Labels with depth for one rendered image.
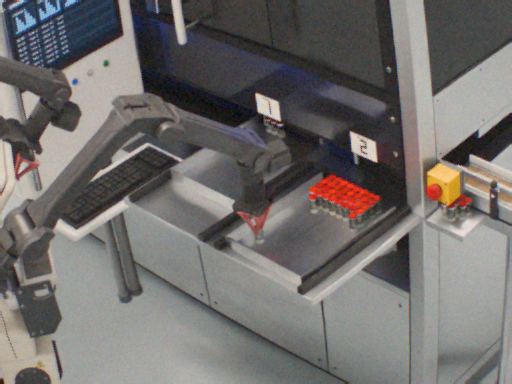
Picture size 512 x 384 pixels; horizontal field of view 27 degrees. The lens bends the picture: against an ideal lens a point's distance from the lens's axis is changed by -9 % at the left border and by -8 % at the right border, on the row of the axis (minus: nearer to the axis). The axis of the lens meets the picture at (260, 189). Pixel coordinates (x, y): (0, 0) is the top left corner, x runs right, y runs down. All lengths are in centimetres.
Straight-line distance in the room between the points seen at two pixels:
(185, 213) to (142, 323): 112
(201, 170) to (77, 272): 132
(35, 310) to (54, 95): 52
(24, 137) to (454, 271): 124
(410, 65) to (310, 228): 52
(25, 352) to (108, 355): 122
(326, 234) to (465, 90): 52
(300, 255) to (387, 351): 63
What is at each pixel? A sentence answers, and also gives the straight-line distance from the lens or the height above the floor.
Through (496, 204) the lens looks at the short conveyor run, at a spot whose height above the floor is 94.
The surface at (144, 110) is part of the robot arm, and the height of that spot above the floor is 146.
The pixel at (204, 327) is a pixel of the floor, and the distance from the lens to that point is 401.
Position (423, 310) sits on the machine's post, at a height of 56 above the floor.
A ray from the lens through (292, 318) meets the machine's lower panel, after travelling 359.
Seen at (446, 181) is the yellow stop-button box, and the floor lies 103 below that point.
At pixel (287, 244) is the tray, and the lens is 286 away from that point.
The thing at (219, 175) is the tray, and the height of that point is 88.
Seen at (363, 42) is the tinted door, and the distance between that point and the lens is 276.
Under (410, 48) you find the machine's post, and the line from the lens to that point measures 264.
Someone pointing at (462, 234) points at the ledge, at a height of 88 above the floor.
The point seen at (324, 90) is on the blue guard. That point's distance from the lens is 294.
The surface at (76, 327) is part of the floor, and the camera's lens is 412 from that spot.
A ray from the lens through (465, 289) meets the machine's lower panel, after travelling 326.
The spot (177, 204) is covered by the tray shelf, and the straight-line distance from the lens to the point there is 306.
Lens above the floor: 260
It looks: 34 degrees down
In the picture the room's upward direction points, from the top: 8 degrees counter-clockwise
